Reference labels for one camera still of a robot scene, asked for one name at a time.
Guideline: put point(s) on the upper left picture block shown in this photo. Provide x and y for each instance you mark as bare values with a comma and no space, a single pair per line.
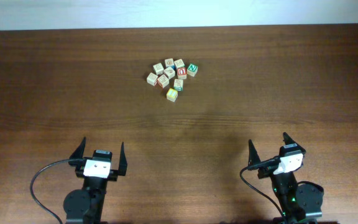
158,69

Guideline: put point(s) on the center picture wooden block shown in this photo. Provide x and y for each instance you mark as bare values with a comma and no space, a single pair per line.
169,72

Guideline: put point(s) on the red letter U block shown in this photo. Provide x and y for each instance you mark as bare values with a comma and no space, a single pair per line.
181,73

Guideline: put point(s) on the top right green sided block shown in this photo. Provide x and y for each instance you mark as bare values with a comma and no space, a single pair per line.
179,63

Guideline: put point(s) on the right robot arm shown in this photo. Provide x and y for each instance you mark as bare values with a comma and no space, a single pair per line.
298,202

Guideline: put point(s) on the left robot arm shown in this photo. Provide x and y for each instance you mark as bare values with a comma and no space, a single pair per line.
85,205

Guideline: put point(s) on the teal sided picture block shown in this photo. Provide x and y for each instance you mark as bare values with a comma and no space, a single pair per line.
178,84

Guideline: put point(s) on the red edged picture block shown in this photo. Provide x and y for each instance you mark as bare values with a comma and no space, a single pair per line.
163,81

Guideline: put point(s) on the yellow letter wooden block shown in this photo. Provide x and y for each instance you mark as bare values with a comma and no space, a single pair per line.
172,95

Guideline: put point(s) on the green letter N block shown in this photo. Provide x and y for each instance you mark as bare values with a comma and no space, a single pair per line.
192,70

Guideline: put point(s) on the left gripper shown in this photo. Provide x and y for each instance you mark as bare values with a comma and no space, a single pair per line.
121,168

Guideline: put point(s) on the leftmost plain wooden block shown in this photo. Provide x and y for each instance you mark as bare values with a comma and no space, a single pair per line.
152,79

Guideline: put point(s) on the top blue sided block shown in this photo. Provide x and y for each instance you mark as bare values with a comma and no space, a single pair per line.
169,62

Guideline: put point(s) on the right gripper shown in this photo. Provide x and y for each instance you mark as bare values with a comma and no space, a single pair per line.
253,156

